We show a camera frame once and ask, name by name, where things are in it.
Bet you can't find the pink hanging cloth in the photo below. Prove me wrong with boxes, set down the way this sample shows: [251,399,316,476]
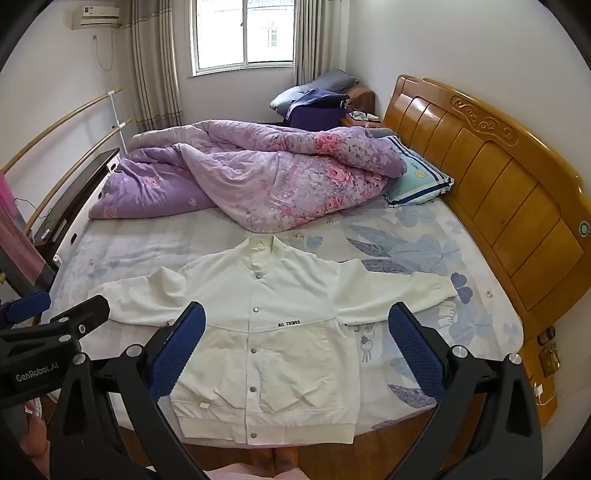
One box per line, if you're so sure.
[0,173,35,261]

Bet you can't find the light blue pillow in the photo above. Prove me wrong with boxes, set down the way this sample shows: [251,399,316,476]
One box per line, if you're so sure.
[270,85,315,112]

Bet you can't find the floral bed sheet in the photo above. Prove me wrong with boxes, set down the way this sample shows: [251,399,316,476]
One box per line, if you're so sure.
[48,198,525,444]

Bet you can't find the dark grey pillow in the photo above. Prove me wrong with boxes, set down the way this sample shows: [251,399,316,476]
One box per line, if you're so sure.
[307,69,361,96]

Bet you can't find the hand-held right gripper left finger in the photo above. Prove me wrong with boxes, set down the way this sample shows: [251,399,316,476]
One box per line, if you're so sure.
[48,301,207,480]

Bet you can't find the wooden headboard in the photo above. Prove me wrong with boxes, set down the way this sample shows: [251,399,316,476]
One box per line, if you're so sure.
[382,74,585,340]

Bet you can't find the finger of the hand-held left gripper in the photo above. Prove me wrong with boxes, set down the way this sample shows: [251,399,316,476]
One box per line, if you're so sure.
[0,291,51,326]
[41,295,110,342]

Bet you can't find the yellow metal box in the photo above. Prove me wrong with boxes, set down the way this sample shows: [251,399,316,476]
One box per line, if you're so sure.
[538,342,560,377]

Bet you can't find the white air conditioner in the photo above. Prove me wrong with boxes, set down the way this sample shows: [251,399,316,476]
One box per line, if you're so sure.
[71,2,122,31]

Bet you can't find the purple floral quilt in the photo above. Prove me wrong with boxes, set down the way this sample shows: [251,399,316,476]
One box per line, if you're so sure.
[89,119,408,234]

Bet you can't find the striped teal pillow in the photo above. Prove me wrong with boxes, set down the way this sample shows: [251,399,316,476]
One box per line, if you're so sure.
[383,136,455,208]

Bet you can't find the dark blue cloth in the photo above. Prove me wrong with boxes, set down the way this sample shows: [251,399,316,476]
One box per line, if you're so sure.
[286,90,350,121]

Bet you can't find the window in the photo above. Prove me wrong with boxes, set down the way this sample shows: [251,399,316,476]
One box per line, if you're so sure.
[191,0,296,77]

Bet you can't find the person's legs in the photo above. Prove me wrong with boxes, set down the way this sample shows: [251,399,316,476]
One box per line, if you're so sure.
[203,448,324,480]

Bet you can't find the person's left forearm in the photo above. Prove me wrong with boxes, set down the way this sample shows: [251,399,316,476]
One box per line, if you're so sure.
[18,401,51,480]

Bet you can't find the brown covered chair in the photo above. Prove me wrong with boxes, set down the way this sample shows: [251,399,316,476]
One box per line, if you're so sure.
[346,85,376,116]

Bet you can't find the white rack post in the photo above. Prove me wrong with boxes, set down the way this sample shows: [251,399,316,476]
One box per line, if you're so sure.
[107,91,129,155]

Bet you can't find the air conditioner power cord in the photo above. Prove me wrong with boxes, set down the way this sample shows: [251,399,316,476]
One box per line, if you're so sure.
[93,34,115,71]

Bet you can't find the purple suitcase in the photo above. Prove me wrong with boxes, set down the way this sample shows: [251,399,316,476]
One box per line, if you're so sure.
[291,104,348,131]

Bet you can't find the wooden nightstand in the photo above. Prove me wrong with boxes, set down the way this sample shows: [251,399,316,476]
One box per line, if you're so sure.
[341,111,384,130]

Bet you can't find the white button jacket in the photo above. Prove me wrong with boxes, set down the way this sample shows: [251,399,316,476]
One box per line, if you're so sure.
[95,235,460,448]

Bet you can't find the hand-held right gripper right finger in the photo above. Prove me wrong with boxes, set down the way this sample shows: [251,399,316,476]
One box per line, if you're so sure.
[387,302,543,480]

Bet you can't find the wooden pole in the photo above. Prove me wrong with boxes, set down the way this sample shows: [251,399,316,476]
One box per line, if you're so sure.
[0,89,123,174]
[23,119,133,234]

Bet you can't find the beige striped curtain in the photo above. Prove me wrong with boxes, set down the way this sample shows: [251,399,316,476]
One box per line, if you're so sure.
[294,0,349,84]
[130,0,183,132]

